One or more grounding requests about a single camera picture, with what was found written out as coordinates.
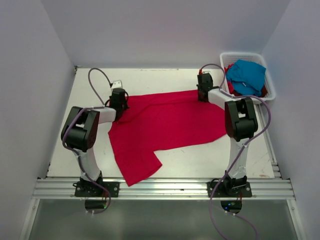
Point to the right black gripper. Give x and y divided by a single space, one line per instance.
199 96

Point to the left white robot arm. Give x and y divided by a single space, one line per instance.
79 135

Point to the dark red t shirt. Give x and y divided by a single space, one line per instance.
234 92

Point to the white plastic basket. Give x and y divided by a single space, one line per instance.
227 58

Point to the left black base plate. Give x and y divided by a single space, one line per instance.
87 189

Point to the crimson red t shirt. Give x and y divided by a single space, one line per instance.
159 122

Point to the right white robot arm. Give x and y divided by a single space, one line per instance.
240 125

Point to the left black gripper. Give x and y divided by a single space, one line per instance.
125 105

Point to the blue t shirt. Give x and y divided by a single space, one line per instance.
247 78

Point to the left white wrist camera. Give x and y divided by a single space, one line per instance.
116 84

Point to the aluminium mounting rail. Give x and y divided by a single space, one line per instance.
164 189

